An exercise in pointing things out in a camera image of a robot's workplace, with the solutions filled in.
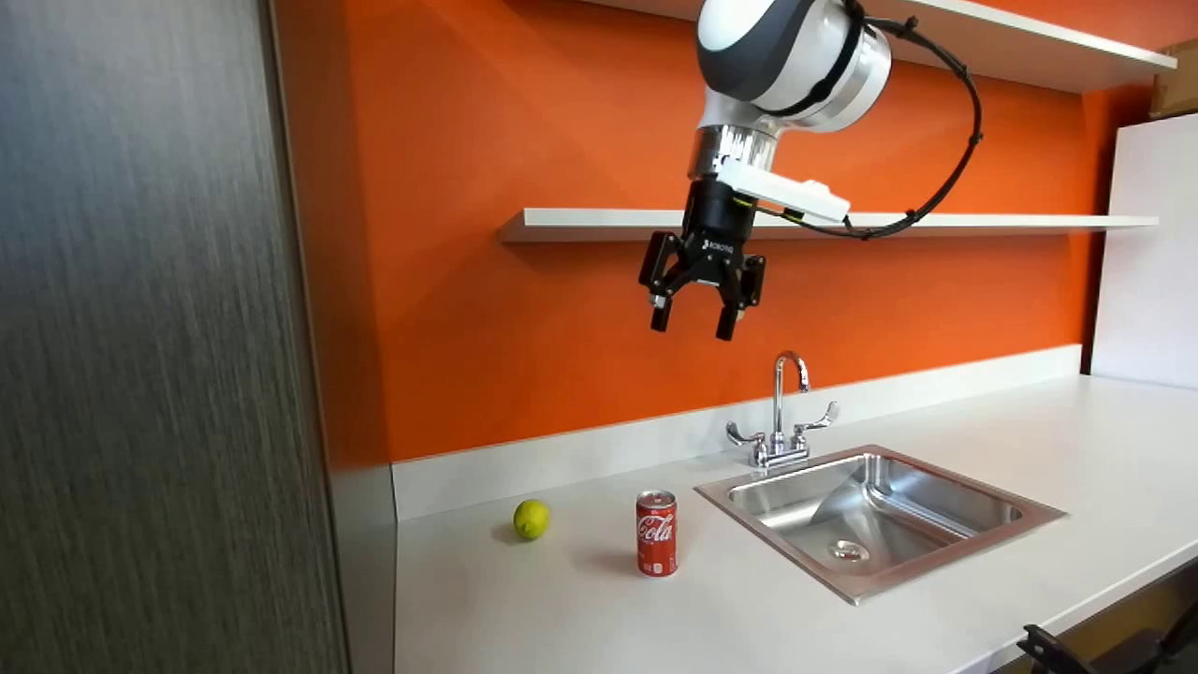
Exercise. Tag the green lime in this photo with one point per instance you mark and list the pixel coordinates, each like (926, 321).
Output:
(533, 517)

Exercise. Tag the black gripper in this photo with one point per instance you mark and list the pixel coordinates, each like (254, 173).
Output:
(705, 249)

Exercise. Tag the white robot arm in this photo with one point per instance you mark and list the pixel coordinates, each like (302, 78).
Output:
(749, 131)

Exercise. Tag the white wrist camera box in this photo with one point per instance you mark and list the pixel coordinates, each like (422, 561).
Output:
(804, 200)

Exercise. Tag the dark wood cabinet panel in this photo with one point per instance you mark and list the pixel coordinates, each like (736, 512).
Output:
(163, 491)

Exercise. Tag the white appliance side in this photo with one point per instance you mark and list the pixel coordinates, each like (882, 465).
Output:
(1147, 307)

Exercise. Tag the chrome faucet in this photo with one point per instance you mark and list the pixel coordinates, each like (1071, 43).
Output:
(785, 441)

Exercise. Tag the white top shelf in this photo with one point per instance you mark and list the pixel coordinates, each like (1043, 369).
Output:
(997, 40)

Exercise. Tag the red cola can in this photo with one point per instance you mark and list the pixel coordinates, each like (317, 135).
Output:
(656, 532)

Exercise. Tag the stainless steel sink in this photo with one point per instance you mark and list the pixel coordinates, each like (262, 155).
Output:
(873, 517)

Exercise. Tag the black camera stand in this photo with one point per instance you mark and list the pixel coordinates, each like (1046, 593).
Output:
(1127, 639)

